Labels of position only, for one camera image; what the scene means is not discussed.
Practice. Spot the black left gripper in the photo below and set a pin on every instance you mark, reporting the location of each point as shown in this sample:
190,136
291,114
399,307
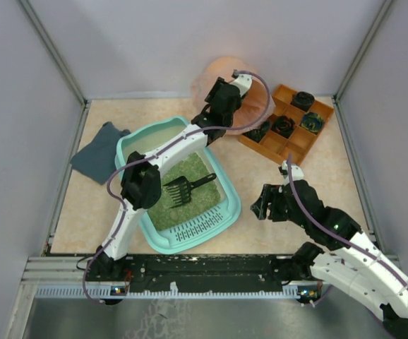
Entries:
213,91

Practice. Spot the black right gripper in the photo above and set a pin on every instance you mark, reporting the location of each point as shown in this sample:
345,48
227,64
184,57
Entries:
271,204

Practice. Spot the black slotted litter scoop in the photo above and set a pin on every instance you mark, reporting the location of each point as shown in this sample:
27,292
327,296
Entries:
180,188

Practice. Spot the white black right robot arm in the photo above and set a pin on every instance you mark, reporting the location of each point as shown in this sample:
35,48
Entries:
339,253

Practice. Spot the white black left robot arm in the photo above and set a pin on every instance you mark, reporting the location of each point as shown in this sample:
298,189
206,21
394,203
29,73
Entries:
142,174

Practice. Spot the teal plastic litter box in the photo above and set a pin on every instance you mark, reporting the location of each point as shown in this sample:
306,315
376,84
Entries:
200,228

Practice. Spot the green cat litter pellets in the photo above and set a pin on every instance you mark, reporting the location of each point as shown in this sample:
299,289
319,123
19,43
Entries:
164,215

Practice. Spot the orange bin with plastic liner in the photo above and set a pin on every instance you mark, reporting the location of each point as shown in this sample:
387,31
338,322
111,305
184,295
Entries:
252,106

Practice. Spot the dark green rolled sock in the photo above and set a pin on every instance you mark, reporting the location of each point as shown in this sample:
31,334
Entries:
258,134

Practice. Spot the black orange rolled sock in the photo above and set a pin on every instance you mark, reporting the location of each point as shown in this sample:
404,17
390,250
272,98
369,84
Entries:
283,126

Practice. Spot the orange wooden compartment tray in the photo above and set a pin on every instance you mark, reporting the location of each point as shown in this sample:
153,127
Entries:
277,148

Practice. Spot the blue yellow rolled sock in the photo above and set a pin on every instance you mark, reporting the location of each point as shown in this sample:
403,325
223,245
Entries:
312,122

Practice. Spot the folded dark grey cloth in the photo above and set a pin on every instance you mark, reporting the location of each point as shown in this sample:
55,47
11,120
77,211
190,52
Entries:
96,160

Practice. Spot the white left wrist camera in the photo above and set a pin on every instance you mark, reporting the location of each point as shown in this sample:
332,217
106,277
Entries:
242,80

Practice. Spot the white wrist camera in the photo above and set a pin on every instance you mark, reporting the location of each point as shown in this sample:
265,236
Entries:
293,171
242,80

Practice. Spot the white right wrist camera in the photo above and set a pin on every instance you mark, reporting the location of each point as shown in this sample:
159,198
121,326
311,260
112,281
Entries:
293,171

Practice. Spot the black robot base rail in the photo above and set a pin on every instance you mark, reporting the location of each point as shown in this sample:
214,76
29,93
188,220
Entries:
306,292

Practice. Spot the aluminium frame rail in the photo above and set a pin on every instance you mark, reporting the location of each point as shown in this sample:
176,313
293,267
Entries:
48,272

